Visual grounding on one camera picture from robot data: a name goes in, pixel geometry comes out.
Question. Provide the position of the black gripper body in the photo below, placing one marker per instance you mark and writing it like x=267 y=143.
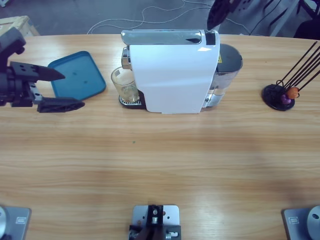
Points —
x=17 y=90

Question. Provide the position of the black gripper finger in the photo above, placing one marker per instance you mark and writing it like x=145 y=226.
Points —
x=220 y=11
x=60 y=105
x=37 y=73
x=242 y=5

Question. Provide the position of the silver coffee machine lever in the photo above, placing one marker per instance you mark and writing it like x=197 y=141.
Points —
x=160 y=37

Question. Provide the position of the clear drinking glass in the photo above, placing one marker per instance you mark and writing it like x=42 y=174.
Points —
x=122 y=82

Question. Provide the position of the white capsule coffee machine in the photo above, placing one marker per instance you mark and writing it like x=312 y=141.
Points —
x=172 y=75

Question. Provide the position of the orange coffee capsule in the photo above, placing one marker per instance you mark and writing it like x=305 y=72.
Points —
x=292 y=93

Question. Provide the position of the purple coffee capsule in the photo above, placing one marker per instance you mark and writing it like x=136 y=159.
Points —
x=285 y=100

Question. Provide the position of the blue plastic tray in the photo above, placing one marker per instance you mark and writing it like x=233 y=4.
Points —
x=82 y=80

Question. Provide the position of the clear water tank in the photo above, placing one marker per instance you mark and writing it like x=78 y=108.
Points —
x=228 y=58

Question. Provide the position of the wooden crate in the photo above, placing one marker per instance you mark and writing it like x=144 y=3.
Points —
x=22 y=22

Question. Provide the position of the black chair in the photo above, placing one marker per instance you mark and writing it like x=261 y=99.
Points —
x=307 y=30

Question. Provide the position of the metal grille drip tray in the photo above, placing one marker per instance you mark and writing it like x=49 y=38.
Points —
x=141 y=98

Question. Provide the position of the light grey metal post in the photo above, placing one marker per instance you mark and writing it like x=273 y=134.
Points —
x=220 y=27

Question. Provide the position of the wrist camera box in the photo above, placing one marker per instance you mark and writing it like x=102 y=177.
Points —
x=11 y=42

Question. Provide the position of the light grey slanted post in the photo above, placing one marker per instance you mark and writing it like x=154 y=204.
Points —
x=283 y=18

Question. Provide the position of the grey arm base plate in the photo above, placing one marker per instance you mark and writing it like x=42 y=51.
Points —
x=15 y=222
x=300 y=222

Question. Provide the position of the grey mount plate black post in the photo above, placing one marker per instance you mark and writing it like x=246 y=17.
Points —
x=140 y=215

